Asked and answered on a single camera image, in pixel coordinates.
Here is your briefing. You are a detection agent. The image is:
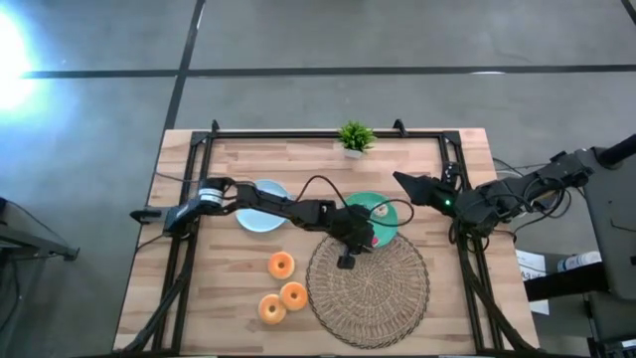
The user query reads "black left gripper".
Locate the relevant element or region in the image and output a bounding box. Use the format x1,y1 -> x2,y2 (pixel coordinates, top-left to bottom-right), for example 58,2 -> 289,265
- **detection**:
331,204 -> 378,271

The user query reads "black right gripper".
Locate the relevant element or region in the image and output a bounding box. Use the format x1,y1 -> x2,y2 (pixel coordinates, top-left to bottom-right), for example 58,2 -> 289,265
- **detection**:
393,171 -> 463,216

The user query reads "large orange glazed donut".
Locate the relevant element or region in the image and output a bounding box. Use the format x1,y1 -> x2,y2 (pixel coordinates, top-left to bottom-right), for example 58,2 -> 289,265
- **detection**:
267,251 -> 296,280
279,281 -> 309,312
257,293 -> 288,326

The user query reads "teal plate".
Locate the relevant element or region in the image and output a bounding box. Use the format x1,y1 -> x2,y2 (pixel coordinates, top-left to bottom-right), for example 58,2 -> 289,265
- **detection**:
342,191 -> 400,250

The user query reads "round woven placemat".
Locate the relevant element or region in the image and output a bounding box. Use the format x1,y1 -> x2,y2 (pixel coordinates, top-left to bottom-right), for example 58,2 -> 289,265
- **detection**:
305,233 -> 431,349

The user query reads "small potted green plant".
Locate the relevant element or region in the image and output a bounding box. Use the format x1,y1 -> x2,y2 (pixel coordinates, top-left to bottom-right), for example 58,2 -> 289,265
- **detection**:
337,121 -> 378,160

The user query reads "light blue plate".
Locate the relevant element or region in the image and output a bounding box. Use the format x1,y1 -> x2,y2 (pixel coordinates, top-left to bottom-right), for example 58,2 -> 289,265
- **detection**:
235,179 -> 294,234

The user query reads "white paper sheet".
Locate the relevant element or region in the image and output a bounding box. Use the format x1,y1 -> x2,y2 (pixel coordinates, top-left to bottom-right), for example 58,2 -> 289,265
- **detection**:
516,250 -> 552,316

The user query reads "black table beam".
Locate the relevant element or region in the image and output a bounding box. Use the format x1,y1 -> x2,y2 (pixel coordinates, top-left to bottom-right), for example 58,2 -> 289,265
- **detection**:
524,262 -> 611,302

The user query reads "white bottle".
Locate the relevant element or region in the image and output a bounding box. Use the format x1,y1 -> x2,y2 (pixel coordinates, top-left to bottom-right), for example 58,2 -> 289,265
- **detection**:
556,251 -> 603,273

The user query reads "grey equipment cabinet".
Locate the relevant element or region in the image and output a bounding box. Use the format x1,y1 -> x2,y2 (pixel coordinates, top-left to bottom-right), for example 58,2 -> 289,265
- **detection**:
573,133 -> 636,302

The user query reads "grey side cart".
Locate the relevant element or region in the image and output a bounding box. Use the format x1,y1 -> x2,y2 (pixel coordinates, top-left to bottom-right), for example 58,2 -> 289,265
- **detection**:
0,196 -> 80,263

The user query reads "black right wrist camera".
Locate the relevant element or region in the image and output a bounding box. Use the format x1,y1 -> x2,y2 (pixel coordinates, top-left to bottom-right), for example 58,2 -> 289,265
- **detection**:
441,161 -> 461,188

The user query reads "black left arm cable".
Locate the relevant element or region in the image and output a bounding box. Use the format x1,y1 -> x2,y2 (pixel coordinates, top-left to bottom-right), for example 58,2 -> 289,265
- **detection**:
296,173 -> 415,229

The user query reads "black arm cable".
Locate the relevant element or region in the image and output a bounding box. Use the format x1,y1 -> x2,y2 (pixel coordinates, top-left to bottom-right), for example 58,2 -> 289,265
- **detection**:
449,173 -> 587,250
296,173 -> 415,229

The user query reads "black aluminium table frame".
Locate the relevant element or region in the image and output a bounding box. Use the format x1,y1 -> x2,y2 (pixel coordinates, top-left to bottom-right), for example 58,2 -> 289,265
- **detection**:
116,118 -> 541,357

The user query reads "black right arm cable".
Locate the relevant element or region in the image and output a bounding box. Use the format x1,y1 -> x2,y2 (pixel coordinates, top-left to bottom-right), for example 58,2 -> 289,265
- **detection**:
449,173 -> 587,250

